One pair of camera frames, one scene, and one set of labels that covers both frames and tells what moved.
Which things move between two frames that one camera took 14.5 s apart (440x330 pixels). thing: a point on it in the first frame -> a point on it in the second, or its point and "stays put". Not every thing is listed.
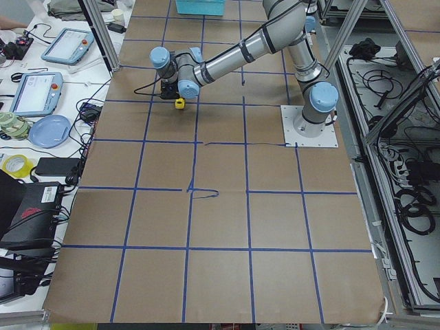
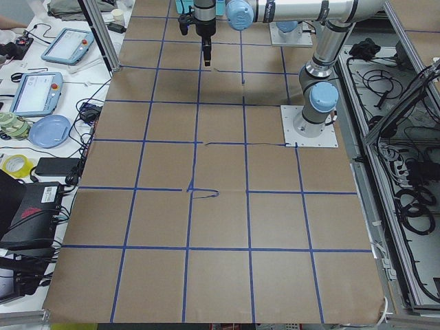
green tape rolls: [14, 126] stays put
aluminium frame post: [101, 35] stays put
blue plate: [49, 131] stays put
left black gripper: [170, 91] -> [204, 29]
